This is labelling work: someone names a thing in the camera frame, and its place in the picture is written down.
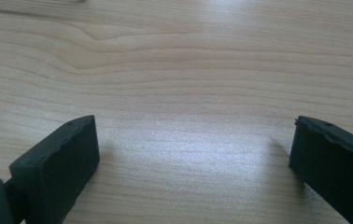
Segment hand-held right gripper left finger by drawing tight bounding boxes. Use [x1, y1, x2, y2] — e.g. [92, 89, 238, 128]
[8, 114, 101, 224]

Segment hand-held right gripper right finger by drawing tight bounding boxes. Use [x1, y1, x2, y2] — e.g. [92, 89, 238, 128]
[289, 115, 353, 224]

